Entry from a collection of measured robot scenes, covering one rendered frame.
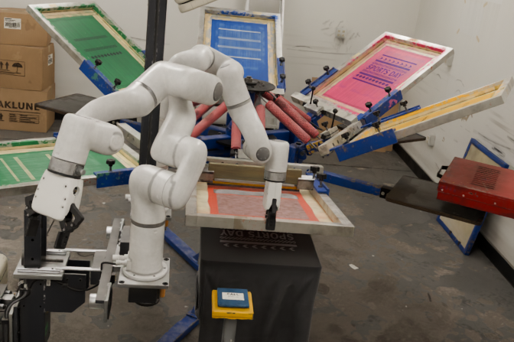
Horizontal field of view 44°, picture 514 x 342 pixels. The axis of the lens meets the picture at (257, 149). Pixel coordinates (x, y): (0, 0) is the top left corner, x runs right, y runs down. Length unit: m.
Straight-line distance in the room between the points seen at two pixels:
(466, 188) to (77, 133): 2.01
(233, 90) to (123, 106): 0.53
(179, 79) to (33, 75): 4.99
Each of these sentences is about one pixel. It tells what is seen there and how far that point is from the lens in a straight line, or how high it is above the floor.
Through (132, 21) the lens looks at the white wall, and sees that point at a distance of 6.79.
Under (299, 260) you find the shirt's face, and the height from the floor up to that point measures 0.95.
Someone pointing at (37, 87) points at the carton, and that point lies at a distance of 6.58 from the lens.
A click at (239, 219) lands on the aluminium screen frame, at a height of 1.16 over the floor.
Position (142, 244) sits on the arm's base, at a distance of 1.79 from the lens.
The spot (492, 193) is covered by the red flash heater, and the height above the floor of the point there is 1.10.
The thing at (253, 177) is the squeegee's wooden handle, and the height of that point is 1.09.
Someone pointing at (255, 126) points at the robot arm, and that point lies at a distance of 2.05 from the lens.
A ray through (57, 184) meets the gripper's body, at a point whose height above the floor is 1.50.
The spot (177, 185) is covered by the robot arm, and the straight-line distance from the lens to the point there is 1.67.
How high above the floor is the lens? 2.07
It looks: 18 degrees down
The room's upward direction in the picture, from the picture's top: 7 degrees clockwise
